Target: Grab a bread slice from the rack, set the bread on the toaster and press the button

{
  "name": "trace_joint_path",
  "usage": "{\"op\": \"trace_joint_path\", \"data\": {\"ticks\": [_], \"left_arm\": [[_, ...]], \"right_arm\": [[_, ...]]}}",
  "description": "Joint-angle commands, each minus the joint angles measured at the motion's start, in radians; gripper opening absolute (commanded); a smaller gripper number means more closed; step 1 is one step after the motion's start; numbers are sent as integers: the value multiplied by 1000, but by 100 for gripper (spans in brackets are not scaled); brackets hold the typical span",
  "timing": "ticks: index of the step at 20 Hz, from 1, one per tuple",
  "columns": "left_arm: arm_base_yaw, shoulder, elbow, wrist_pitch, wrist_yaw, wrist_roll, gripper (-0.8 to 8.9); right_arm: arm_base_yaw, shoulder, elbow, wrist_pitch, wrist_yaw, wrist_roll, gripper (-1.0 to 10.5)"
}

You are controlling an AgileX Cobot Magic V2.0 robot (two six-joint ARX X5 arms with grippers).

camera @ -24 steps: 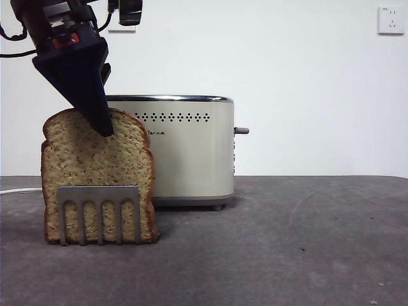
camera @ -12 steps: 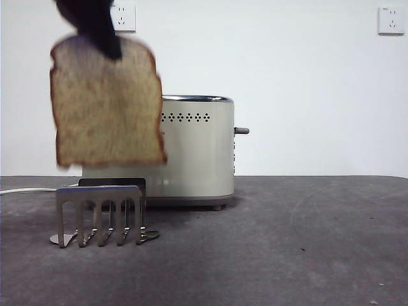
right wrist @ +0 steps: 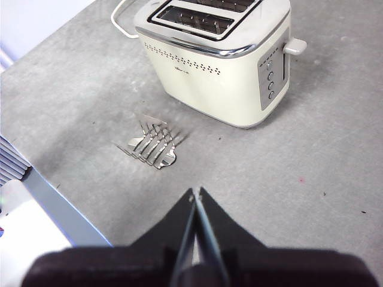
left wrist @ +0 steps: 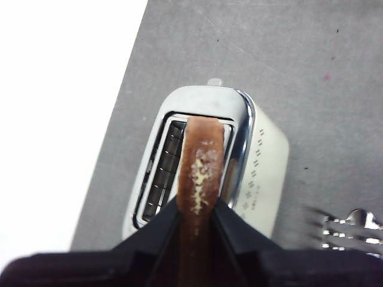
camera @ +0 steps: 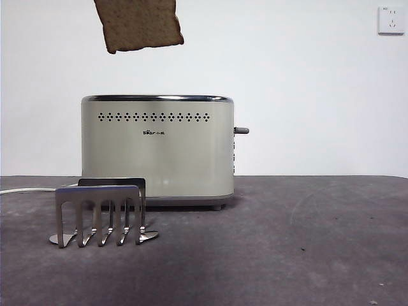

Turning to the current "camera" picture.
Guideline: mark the grey toaster lever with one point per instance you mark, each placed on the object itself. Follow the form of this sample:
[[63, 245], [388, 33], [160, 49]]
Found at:
[[243, 130]]

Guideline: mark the brown bread slice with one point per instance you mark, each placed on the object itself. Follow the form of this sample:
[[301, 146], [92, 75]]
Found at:
[[140, 25]]

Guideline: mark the cream toaster with chrome rim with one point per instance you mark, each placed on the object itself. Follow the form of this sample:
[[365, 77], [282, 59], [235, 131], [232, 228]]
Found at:
[[159, 153]]

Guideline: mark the silver metal toast rack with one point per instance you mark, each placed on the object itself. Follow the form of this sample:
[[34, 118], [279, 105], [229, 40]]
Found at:
[[95, 192]]

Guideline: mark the white wall socket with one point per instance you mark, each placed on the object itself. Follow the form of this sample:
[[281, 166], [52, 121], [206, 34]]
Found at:
[[391, 21]]

